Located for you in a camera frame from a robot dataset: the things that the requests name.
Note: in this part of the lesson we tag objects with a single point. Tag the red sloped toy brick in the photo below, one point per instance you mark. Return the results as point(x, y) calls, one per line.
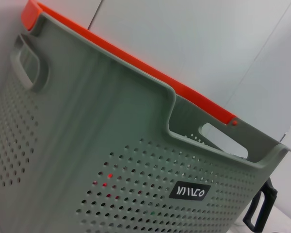
point(109, 175)

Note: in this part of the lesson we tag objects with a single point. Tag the grey perforated storage bin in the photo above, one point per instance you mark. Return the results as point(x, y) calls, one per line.
point(87, 121)

